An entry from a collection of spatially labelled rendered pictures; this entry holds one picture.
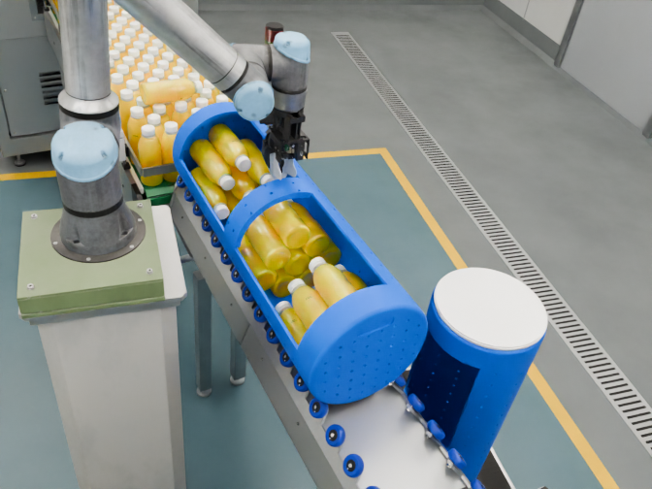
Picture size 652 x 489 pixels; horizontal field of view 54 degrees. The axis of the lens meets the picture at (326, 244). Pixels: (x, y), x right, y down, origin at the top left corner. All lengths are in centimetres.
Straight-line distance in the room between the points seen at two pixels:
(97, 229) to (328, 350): 51
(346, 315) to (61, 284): 55
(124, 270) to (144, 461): 66
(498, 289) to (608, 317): 179
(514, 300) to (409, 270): 164
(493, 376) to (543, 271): 197
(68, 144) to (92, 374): 52
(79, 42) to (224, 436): 162
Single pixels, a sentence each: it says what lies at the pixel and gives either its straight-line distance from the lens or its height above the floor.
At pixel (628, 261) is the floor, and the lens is 385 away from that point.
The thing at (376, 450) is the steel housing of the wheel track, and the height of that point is 93.
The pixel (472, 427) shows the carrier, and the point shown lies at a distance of 175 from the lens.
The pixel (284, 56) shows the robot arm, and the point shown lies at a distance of 135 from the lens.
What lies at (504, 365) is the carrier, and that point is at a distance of 157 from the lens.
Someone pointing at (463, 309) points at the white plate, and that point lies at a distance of 158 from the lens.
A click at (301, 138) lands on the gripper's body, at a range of 145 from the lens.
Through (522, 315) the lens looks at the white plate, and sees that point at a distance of 162.
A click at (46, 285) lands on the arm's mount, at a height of 121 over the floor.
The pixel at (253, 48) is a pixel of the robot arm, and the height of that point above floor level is 157.
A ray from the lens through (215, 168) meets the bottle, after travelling 177.
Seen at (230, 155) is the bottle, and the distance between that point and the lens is 176.
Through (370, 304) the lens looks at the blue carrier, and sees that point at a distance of 124.
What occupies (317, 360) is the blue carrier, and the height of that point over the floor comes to 114.
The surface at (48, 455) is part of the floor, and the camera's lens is 256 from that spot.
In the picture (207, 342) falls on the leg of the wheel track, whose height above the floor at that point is 31.
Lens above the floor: 209
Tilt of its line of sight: 39 degrees down
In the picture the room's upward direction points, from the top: 8 degrees clockwise
